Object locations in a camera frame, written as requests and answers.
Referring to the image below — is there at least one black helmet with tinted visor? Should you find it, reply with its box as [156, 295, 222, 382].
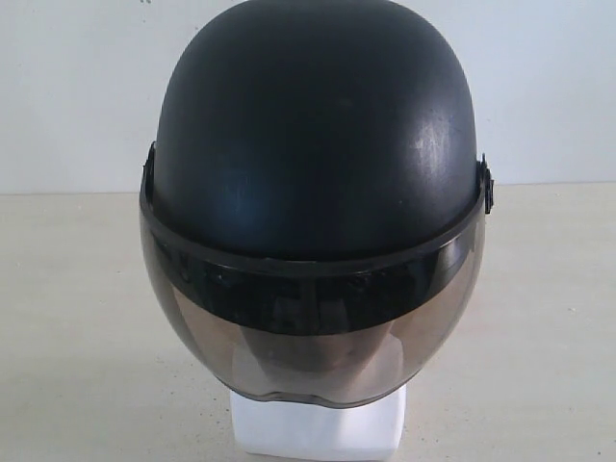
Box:
[139, 1, 493, 409]

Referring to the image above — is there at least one white mannequin head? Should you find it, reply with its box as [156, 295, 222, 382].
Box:
[230, 385, 406, 460]

